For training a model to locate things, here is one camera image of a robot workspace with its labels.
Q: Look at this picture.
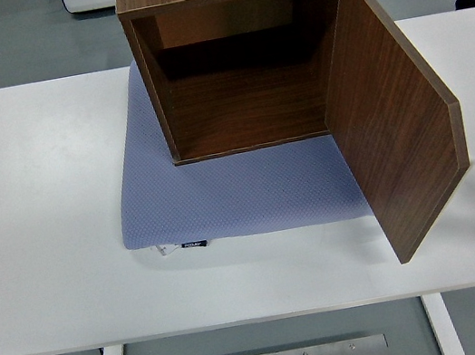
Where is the black cushion label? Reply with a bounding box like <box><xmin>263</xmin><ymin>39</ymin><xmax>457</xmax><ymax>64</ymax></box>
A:
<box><xmin>181</xmin><ymin>238</ymin><xmax>211</xmax><ymax>253</ymax></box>

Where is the brown wooden cabinet door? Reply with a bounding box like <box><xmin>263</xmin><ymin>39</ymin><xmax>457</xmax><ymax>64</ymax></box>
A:
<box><xmin>302</xmin><ymin>0</ymin><xmax>475</xmax><ymax>275</ymax></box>

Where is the blue-grey textured cushion mat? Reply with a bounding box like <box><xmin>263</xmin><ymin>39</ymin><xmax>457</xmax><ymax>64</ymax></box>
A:
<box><xmin>92</xmin><ymin>26</ymin><xmax>378</xmax><ymax>265</ymax></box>

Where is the white cushion tag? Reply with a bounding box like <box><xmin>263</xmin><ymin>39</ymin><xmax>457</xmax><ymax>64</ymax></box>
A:
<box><xmin>155</xmin><ymin>241</ymin><xmax>179</xmax><ymax>260</ymax></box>

